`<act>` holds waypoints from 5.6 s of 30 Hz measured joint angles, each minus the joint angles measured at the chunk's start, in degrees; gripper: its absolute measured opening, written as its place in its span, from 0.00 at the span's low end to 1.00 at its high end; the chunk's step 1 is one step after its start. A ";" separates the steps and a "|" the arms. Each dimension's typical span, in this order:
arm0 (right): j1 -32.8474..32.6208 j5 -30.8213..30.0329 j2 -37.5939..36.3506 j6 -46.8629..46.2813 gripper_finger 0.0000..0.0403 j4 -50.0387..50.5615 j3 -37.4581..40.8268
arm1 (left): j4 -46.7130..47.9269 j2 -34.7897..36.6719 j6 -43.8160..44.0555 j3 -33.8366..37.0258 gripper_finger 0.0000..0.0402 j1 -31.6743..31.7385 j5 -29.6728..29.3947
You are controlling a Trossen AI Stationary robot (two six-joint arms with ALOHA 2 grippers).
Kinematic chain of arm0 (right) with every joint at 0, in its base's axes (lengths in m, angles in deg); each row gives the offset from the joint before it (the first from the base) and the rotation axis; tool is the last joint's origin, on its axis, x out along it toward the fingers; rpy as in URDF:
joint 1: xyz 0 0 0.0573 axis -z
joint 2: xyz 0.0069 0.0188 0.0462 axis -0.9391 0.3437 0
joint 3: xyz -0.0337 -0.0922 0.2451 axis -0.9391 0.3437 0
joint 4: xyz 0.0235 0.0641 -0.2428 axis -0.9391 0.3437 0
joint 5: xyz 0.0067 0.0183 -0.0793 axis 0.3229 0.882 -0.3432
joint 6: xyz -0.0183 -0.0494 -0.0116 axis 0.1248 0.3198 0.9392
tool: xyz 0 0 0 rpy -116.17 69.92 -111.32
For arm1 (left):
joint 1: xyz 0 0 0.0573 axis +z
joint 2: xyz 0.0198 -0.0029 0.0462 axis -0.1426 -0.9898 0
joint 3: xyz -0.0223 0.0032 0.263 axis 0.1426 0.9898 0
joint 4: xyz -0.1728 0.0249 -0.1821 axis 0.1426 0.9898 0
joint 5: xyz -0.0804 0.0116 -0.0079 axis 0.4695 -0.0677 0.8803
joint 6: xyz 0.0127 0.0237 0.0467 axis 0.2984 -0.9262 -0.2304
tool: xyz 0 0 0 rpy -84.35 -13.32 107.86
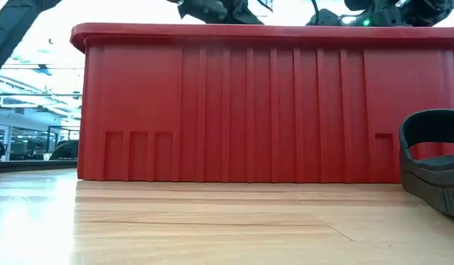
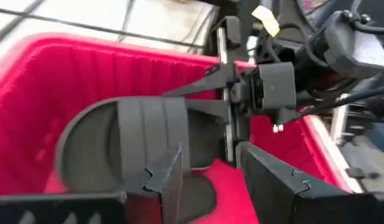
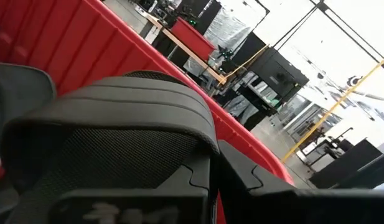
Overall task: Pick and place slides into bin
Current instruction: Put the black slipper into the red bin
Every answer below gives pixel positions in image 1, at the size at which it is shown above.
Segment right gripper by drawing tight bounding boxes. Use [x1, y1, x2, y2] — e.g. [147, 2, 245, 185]
[306, 7, 362, 27]

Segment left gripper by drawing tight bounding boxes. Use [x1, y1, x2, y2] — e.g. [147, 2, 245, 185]
[166, 0, 274, 26]

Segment black rubber slide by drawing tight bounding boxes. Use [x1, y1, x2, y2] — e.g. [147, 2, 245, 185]
[398, 108, 454, 221]

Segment red plastic bin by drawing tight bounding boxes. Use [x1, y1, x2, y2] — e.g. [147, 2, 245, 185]
[69, 22, 454, 184]

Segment black background chair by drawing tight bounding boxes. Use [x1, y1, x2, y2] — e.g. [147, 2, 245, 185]
[49, 139, 80, 161]

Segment black table frame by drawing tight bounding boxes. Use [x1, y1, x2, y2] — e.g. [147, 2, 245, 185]
[0, 159, 79, 174]

